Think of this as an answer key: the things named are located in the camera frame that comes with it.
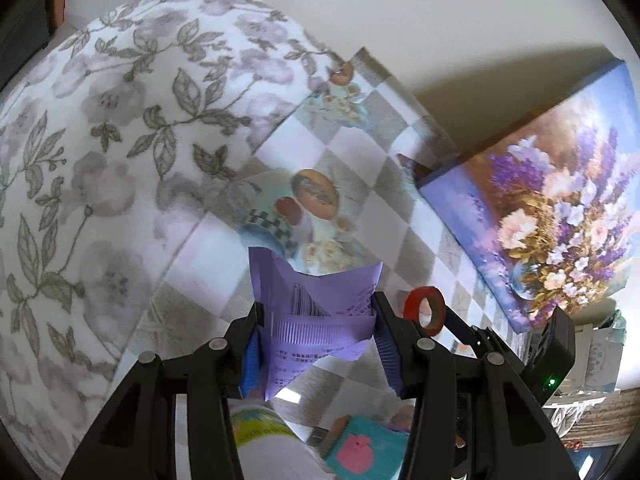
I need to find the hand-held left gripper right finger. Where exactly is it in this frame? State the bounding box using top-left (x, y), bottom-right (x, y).
top-left (371, 291), bottom-right (563, 480)

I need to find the floral painting canvas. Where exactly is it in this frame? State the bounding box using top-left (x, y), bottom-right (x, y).
top-left (417, 59), bottom-right (640, 333)

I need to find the grey floral blanket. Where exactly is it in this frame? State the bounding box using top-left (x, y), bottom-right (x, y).
top-left (0, 0), bottom-right (346, 480)

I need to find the dark cabinet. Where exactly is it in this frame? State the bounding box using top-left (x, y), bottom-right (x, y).
top-left (0, 0), bottom-right (51, 91)

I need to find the cluttered shelf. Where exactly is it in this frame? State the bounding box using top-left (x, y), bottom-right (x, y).
top-left (545, 310), bottom-right (633, 466)

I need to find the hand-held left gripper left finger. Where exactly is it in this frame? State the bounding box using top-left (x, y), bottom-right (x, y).
top-left (62, 301), bottom-right (266, 480)

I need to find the red tape roll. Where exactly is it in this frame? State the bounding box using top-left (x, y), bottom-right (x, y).
top-left (404, 286), bottom-right (447, 337)

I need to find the white plastic bottle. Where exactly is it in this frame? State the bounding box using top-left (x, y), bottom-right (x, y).
top-left (227, 405), bottom-right (331, 480)

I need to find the brown wooden board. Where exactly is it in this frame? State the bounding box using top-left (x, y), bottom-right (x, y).
top-left (47, 0), bottom-right (68, 36)

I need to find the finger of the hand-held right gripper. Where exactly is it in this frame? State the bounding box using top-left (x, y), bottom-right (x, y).
top-left (442, 305), bottom-right (501, 361)

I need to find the purple packet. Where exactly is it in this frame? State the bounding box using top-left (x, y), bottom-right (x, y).
top-left (248, 246), bottom-right (385, 402)

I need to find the teal plastic box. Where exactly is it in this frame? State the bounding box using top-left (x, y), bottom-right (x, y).
top-left (325, 415), bottom-right (413, 480)

